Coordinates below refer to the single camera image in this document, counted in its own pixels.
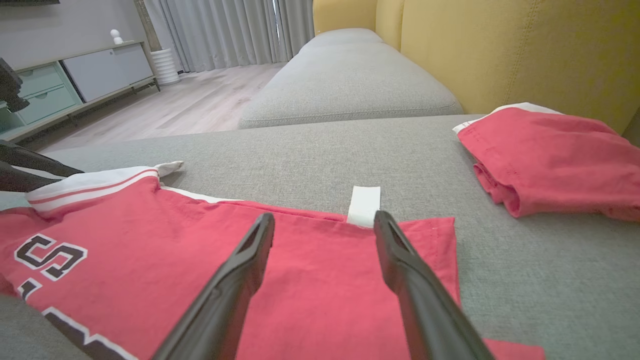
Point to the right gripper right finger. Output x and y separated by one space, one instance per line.
420 295

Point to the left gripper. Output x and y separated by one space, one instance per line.
10 85

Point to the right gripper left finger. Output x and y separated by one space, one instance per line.
225 290

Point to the red jersey with black letters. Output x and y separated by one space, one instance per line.
325 300

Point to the red shorts with white band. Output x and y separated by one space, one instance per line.
550 155

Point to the mint green cabinet drawer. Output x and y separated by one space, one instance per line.
47 105
40 80

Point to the small white fabric tag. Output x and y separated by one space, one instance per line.
364 202

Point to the low white media cabinet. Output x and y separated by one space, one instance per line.
110 70

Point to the large grey sofa seat cushion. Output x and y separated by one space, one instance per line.
300 160

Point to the small white figurine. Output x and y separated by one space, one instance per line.
116 37

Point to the white ribbed pot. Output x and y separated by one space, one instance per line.
165 67

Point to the brown wooden trunk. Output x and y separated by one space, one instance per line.
147 25

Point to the medium grey sofa seat cushion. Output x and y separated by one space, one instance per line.
350 85

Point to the grey curtain panel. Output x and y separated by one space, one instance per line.
295 25
215 30

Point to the wide yellow sofa backrest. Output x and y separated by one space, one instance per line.
525 50

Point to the small grey sofa seat cushion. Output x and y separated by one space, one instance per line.
342 36

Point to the narrow yellow sofa backrest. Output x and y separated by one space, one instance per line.
390 20

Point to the black wall television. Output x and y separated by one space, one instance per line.
25 2

